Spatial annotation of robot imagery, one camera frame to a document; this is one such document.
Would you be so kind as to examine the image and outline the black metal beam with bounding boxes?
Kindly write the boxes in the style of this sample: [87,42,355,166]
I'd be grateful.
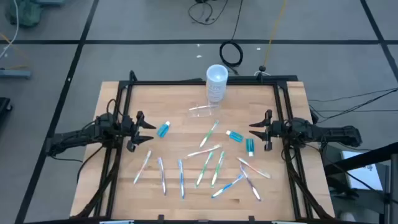
[323,141,398,177]

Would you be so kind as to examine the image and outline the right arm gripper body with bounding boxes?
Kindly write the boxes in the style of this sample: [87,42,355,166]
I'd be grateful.
[264,109,285,152]

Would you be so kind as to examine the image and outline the looped black floor cable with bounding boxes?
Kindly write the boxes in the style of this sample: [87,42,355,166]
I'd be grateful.
[187,0,229,26]

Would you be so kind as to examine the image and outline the white box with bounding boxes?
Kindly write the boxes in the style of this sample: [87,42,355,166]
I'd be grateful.
[340,151,384,191]

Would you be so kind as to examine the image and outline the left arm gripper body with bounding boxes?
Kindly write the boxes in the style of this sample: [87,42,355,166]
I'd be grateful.
[121,111,144,152]

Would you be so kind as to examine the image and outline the orange toothbrush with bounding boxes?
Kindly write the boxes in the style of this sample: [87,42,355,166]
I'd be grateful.
[185,143,223,159]
[236,156,272,180]
[133,150,152,185]

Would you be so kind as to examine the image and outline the white floor cable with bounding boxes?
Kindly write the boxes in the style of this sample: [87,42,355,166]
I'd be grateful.
[0,0,20,60]

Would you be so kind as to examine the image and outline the black floor equipment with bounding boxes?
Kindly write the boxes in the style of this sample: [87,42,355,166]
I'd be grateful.
[0,96,13,131]

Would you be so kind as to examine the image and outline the clear acrylic holder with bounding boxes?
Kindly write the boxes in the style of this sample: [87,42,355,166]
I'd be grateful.
[188,104,220,118]

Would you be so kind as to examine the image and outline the orange floor cable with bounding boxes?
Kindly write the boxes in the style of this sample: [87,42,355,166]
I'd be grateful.
[0,32,30,70]

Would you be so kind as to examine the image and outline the grey metal post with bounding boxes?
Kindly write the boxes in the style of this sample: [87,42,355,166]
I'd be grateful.
[390,154,398,224]

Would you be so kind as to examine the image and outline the green bag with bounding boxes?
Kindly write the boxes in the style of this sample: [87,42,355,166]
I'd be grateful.
[5,0,43,28]

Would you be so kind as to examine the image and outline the coiled black floor cable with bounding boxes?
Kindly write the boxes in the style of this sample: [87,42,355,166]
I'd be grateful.
[219,0,244,75]

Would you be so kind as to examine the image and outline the white wipes canister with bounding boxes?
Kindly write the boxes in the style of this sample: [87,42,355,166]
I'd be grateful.
[206,63,229,103]

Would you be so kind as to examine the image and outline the blue toothbrush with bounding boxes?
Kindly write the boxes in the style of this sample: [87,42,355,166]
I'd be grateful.
[211,174,246,199]
[177,159,186,200]

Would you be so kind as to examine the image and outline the yellow cable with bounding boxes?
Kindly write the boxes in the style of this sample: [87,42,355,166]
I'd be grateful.
[262,0,287,73]

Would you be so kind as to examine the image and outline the purple toothbrush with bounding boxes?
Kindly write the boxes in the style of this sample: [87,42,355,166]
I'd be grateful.
[157,157,167,197]
[239,164,262,202]

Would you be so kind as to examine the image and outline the long black floor cable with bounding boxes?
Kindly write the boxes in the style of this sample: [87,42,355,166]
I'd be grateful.
[307,88,398,124]

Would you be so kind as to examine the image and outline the grey-blue floor bar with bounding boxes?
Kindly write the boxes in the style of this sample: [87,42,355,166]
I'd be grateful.
[0,68,32,80]

